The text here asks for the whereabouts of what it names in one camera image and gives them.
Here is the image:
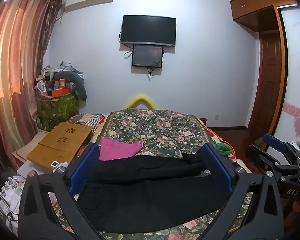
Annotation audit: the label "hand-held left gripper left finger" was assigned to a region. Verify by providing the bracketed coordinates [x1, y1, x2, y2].
[18, 143, 108, 240]

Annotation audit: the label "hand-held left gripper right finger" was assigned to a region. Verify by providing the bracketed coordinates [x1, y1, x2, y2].
[202, 143, 284, 240]

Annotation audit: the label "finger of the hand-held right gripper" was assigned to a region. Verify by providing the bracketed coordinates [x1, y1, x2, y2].
[245, 144, 274, 173]
[262, 133, 294, 157]

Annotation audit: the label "black pants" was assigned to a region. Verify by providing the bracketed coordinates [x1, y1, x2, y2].
[76, 145, 240, 234]

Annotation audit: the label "green plush cloth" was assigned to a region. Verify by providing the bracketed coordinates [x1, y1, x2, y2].
[216, 142, 233, 156]

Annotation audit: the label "orange yellow plush blanket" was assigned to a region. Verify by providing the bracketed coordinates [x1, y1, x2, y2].
[204, 124, 253, 174]

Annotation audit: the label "bamboo lap desk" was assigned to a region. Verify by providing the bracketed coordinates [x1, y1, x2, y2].
[27, 122, 94, 169]

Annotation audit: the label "pink cloth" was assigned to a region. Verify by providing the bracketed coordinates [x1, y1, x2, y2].
[99, 137, 144, 161]

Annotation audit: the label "striped cloth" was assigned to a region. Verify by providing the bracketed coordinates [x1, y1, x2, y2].
[74, 113, 106, 131]

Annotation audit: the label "light wooden board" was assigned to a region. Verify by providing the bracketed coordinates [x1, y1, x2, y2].
[12, 130, 52, 162]

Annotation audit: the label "brown wooden door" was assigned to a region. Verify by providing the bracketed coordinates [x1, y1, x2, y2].
[247, 31, 283, 137]

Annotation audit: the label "green floral storage bag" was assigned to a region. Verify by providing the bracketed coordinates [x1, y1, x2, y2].
[37, 92, 79, 132]

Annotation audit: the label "pile of papers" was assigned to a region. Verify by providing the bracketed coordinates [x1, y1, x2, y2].
[0, 175, 26, 222]

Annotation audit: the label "white sliding wardrobe door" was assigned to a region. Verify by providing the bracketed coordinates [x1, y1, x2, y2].
[275, 3, 300, 146]

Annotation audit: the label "floral blanket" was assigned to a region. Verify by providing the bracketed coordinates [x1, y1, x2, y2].
[50, 108, 253, 240]

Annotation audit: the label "orange box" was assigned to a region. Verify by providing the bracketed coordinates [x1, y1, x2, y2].
[51, 87, 72, 98]

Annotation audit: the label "grey plush pillow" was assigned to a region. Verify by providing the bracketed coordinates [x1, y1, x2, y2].
[54, 69, 87, 102]

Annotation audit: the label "yellow foam tube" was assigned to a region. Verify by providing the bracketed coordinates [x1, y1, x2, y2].
[125, 94, 157, 110]

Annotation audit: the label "pink striped curtain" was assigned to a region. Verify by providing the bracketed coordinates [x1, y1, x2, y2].
[0, 0, 63, 167]

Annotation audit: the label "wooden overhead cabinet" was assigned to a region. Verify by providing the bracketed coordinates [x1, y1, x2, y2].
[230, 0, 300, 32]

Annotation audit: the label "black monitor cable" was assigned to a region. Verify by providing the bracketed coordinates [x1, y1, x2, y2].
[147, 66, 157, 81]

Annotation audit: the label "small black wall monitor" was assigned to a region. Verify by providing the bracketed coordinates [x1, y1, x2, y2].
[132, 45, 164, 68]

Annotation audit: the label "black wall television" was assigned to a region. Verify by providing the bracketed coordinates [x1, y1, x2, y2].
[120, 15, 177, 47]

